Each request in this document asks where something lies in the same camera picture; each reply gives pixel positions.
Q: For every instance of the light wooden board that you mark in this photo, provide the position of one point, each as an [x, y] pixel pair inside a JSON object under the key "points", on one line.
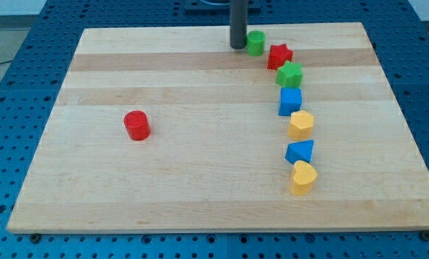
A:
{"points": [[214, 160]]}

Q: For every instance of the red cylinder block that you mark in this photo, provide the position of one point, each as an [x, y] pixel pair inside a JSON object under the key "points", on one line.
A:
{"points": [[137, 125]]}

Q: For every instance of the blue cube block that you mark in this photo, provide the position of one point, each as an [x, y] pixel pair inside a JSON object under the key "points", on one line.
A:
{"points": [[290, 101]]}

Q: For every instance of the yellow hexagon block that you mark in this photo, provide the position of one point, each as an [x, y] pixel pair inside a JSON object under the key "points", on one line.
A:
{"points": [[301, 125]]}

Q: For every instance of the blue triangle block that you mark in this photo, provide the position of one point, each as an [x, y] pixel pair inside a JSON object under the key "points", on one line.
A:
{"points": [[301, 150]]}

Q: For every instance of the green star block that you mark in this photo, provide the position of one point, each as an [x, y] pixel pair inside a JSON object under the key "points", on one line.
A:
{"points": [[289, 75]]}

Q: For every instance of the red star block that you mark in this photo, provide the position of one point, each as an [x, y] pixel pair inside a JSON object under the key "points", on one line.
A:
{"points": [[278, 55]]}

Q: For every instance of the green cylinder block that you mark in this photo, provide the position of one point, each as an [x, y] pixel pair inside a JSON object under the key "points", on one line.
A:
{"points": [[255, 43]]}

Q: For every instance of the yellow heart block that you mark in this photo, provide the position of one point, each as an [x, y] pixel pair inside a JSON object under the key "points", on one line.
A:
{"points": [[303, 178]]}

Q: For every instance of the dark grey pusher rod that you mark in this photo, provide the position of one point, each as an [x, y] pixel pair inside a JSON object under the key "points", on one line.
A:
{"points": [[238, 23]]}

